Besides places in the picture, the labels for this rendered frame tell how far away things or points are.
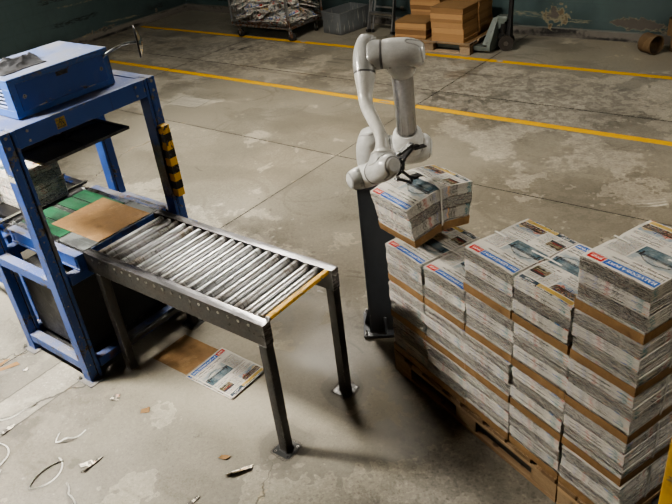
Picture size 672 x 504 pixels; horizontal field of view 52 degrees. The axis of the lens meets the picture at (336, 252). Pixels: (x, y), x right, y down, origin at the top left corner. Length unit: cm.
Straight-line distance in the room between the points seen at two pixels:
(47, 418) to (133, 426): 53
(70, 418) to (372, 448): 170
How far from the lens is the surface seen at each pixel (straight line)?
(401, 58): 322
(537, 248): 299
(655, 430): 298
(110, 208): 445
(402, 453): 354
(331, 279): 340
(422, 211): 324
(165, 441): 386
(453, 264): 330
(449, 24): 936
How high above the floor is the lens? 262
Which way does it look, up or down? 31 degrees down
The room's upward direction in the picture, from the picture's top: 7 degrees counter-clockwise
